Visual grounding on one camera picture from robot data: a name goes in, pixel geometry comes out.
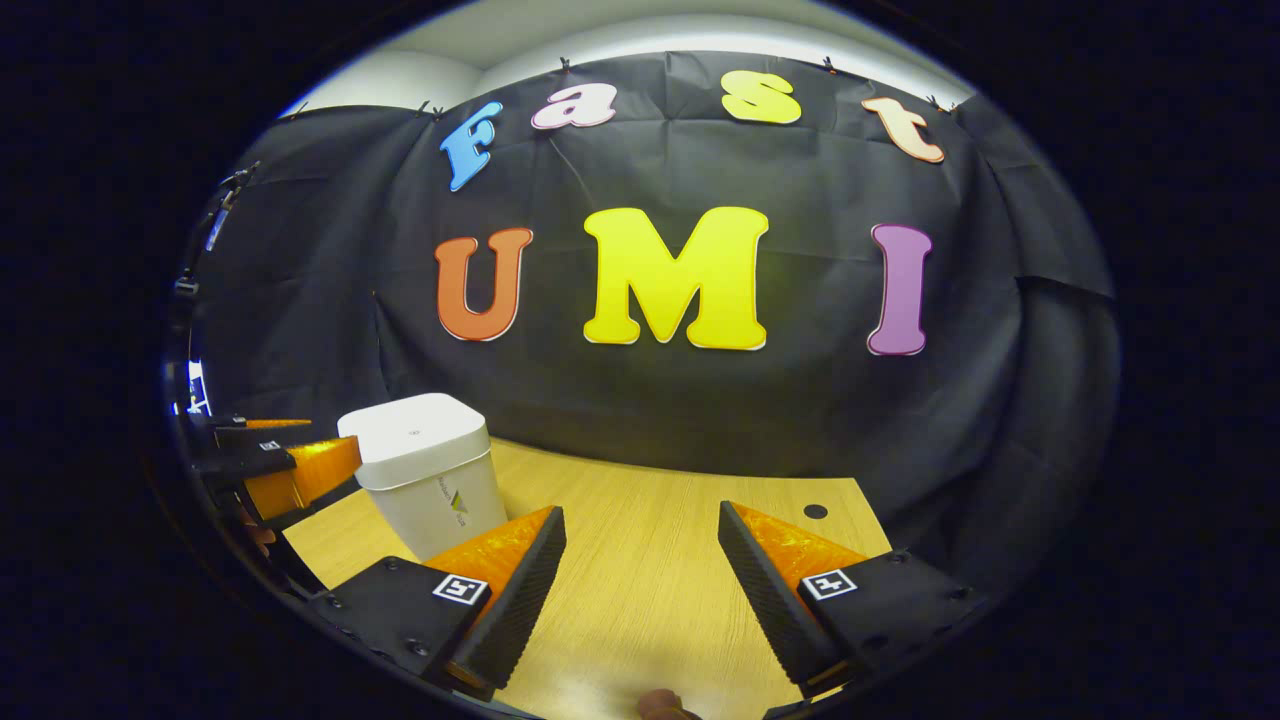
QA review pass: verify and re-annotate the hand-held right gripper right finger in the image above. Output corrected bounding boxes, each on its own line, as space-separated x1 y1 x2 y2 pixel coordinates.
717 500 1001 701

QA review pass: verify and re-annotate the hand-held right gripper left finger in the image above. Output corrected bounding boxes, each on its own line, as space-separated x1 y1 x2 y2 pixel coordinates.
305 505 569 703

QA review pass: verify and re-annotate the white desktop garbage bin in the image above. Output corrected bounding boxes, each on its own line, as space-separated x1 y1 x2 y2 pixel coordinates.
337 392 511 563

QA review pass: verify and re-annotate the wooden desktop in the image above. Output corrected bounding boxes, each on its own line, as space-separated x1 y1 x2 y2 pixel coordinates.
283 437 893 720

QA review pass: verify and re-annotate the black equipment stand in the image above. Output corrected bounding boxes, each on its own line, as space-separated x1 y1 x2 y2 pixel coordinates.
170 160 263 301

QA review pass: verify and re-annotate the black backdrop cloth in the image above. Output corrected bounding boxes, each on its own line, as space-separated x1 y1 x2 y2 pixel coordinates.
190 50 1123 561

